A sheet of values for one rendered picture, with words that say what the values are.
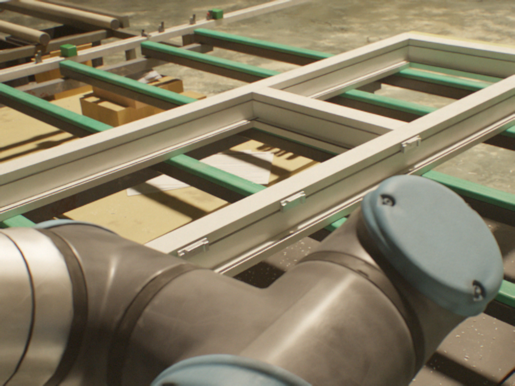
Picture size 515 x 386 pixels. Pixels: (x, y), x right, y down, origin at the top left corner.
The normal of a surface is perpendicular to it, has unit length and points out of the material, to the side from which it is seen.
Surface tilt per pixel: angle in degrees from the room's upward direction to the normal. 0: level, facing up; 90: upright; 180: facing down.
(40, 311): 75
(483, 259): 35
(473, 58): 90
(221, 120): 90
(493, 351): 0
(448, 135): 90
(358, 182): 90
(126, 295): 23
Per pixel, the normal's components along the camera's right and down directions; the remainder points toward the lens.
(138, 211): -0.05, -0.90
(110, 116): -0.70, 0.34
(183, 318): -0.30, -0.65
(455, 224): 0.47, -0.60
